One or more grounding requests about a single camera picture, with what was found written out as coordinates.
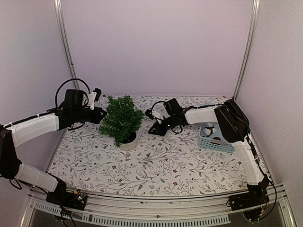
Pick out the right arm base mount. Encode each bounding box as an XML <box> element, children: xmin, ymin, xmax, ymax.
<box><xmin>226</xmin><ymin>184</ymin><xmax>269</xmax><ymax>211</ymax></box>

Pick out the white ribbed plant pot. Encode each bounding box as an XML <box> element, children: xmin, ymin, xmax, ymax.
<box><xmin>120</xmin><ymin>132</ymin><xmax>138</xmax><ymax>151</ymax></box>

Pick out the aluminium corner post right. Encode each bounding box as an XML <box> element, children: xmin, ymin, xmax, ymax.
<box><xmin>232</xmin><ymin>0</ymin><xmax>260</xmax><ymax>101</ymax></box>

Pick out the aluminium corner post left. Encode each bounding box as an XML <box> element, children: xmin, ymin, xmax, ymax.
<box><xmin>54</xmin><ymin>0</ymin><xmax>77</xmax><ymax>79</ymax></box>

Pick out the black left camera cable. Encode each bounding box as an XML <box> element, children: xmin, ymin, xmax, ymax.
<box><xmin>54</xmin><ymin>78</ymin><xmax>91</xmax><ymax>109</ymax></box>

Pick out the light blue perforated basket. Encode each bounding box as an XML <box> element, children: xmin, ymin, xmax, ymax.
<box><xmin>198</xmin><ymin>122</ymin><xmax>235</xmax><ymax>153</ymax></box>

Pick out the white cotton boll ornament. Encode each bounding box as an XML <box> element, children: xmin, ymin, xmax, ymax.
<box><xmin>203</xmin><ymin>126</ymin><xmax>217</xmax><ymax>137</ymax></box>

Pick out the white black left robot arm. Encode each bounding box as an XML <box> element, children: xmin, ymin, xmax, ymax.
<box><xmin>0</xmin><ymin>88</ymin><xmax>107</xmax><ymax>205</ymax></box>

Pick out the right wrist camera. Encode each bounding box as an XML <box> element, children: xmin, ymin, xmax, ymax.
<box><xmin>145</xmin><ymin>109</ymin><xmax>165</xmax><ymax>120</ymax></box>

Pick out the aluminium corner post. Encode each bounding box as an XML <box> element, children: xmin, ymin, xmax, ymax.
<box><xmin>232</xmin><ymin>0</ymin><xmax>260</xmax><ymax>101</ymax></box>
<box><xmin>54</xmin><ymin>0</ymin><xmax>77</xmax><ymax>79</ymax></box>

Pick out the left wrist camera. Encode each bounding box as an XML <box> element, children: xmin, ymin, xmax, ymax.
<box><xmin>88</xmin><ymin>88</ymin><xmax>102</xmax><ymax>110</ymax></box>

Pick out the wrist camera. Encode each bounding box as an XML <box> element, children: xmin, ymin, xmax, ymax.
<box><xmin>145</xmin><ymin>109</ymin><xmax>165</xmax><ymax>120</ymax></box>
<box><xmin>88</xmin><ymin>88</ymin><xmax>102</xmax><ymax>110</ymax></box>

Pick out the aluminium front rail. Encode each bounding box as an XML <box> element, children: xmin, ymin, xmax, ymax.
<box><xmin>20</xmin><ymin>184</ymin><xmax>298</xmax><ymax>227</ymax></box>

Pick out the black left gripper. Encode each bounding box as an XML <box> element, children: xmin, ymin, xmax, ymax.
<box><xmin>73</xmin><ymin>106</ymin><xmax>107</xmax><ymax>124</ymax></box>

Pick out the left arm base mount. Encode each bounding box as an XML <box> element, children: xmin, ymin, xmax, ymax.
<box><xmin>46</xmin><ymin>177</ymin><xmax>87</xmax><ymax>210</ymax></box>

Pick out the small green christmas tree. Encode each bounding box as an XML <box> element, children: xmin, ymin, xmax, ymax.
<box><xmin>99</xmin><ymin>96</ymin><xmax>144</xmax><ymax>148</ymax></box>

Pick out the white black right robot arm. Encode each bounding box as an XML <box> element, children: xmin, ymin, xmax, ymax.
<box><xmin>145</xmin><ymin>98</ymin><xmax>269</xmax><ymax>206</ymax></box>

